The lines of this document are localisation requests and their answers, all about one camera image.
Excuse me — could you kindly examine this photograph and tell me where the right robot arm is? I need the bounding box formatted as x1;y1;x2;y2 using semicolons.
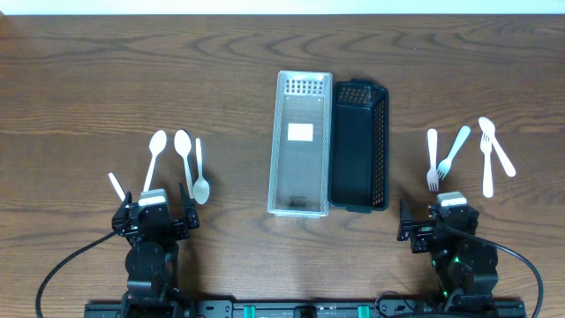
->
396;200;498;312

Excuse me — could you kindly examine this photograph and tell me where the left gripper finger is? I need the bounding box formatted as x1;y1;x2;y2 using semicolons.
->
179;183;200;230
111;192;132;235

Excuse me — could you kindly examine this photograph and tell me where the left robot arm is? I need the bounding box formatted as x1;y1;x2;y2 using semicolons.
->
112;185;200;317

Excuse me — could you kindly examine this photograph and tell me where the black plastic basket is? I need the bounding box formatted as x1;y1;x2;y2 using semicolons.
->
328;79;389;214

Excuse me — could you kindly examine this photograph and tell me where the white plastic spoon hidden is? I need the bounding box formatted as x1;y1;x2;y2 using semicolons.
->
108;172;125;201

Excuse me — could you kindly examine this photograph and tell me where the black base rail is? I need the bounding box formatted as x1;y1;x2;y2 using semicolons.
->
84;299;526;318

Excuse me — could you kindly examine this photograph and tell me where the white plastic fork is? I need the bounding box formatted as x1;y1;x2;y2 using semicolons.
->
479;132;493;198
426;128;439;192

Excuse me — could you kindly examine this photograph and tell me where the white plastic knife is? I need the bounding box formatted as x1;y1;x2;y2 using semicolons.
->
478;117;516;178

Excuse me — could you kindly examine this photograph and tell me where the pale green plastic fork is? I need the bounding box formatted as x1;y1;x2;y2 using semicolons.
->
438;125;471;180

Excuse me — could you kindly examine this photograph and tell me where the white plastic spoon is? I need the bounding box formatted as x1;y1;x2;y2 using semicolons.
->
143;130;167;192
174;129;193;199
193;138;210;205

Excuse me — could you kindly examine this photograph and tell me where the clear plastic basket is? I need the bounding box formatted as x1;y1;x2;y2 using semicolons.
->
267;71;333;218

